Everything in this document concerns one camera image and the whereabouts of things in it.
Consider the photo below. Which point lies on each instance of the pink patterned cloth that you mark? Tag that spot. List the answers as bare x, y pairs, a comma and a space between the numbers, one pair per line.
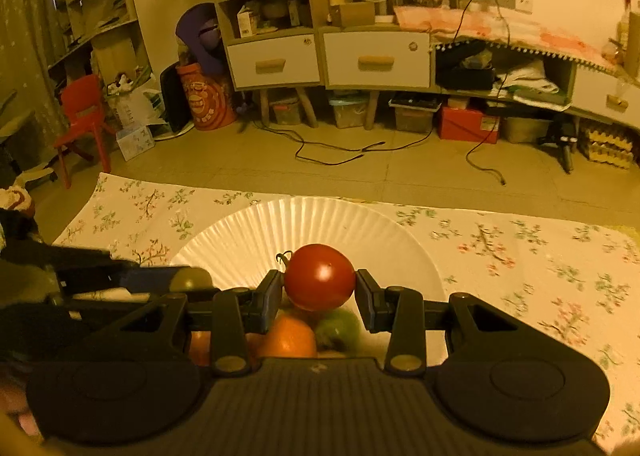
500, 28

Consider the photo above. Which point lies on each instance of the tall wooden shelf cabinet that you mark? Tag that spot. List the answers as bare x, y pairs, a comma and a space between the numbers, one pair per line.
320, 55

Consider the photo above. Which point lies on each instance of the black tripod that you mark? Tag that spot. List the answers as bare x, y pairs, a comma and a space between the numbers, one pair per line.
560, 140

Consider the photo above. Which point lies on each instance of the printed white carton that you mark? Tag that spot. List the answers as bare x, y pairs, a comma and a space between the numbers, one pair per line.
135, 141

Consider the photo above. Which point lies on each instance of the red plastic chair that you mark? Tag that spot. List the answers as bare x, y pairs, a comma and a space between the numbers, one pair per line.
82, 105

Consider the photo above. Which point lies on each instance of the floral tablecloth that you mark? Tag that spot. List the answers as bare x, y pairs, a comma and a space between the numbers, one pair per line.
500, 261

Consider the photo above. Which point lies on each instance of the purple plush toy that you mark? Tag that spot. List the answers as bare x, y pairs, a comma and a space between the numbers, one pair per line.
200, 35

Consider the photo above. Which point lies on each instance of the white ribbed plate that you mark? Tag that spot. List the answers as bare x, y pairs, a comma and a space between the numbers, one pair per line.
300, 221

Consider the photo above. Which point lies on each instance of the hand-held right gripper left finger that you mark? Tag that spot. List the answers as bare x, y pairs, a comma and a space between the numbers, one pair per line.
272, 301

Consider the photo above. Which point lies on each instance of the clear plastic storage box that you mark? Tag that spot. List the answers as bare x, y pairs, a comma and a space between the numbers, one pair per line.
286, 113
525, 129
412, 118
348, 113

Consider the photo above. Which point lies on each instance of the person's left hand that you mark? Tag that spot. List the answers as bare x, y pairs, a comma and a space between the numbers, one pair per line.
15, 403

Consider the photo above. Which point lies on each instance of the red tomato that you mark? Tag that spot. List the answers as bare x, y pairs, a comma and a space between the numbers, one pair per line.
320, 276

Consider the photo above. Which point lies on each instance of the folded white cloths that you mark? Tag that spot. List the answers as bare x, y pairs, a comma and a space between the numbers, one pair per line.
530, 80

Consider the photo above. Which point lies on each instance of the orange printed bag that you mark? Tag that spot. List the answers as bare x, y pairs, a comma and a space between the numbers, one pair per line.
207, 100

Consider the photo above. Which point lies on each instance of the black flat panel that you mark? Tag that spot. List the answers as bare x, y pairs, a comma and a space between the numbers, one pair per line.
172, 100

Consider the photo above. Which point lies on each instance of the black electronics box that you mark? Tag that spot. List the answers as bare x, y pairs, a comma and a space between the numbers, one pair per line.
462, 78

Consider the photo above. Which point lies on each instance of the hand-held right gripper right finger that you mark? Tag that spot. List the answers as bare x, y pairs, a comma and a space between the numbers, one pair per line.
364, 301

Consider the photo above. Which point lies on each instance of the wooden wall shelf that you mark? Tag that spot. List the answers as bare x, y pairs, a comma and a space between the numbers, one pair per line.
115, 50

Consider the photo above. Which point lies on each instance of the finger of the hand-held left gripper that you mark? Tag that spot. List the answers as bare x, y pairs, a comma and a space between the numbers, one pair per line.
80, 260
145, 280

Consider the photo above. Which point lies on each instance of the brown cardboard box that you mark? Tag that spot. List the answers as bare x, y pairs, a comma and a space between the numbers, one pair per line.
355, 13

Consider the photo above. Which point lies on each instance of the orange tomato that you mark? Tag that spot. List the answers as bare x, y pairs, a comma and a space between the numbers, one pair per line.
200, 348

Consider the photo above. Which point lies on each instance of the mandarin orange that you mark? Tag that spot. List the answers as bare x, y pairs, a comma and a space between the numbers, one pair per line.
290, 338

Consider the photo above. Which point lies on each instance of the red cardboard box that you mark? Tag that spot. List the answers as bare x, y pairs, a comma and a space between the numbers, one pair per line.
467, 125

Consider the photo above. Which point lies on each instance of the stack of egg trays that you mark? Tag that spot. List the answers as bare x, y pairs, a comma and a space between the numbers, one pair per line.
607, 148

